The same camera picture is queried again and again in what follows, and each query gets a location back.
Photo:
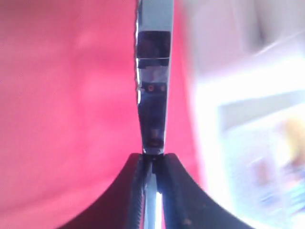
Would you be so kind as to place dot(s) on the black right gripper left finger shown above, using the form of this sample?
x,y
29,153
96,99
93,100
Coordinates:
x,y
120,206

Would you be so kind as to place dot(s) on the stainless steel table knife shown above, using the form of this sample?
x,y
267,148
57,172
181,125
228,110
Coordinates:
x,y
153,55

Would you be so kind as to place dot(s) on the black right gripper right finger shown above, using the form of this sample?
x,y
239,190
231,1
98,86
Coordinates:
x,y
185,204

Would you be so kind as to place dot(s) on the red table cloth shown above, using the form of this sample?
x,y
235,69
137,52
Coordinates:
x,y
68,117

